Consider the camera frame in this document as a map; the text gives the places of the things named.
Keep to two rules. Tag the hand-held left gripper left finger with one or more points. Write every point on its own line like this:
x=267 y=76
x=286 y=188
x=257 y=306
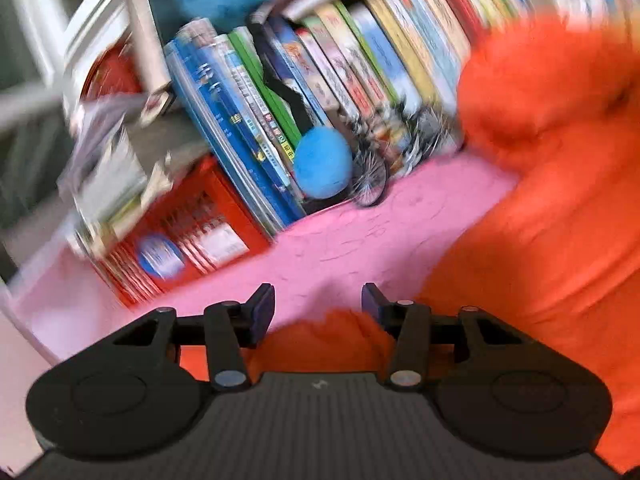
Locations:
x=260 y=315

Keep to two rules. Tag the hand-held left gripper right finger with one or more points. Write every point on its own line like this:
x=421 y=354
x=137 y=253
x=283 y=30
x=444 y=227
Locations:
x=375 y=310

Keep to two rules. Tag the orange puffer jacket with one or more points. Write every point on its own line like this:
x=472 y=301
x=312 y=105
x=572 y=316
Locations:
x=550 y=210

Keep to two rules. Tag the pink printed blanket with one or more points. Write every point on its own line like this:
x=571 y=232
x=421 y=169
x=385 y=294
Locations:
x=325 y=255

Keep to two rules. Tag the red plastic crate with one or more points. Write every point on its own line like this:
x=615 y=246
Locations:
x=215 y=210

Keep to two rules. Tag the miniature bicycle model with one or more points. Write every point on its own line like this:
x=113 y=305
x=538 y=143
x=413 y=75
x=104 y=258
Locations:
x=370 y=180

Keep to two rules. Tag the blue round plush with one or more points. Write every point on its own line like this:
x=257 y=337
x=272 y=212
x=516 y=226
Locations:
x=322 y=160

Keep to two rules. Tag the row of children's storybooks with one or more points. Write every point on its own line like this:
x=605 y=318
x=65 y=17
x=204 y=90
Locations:
x=360 y=60

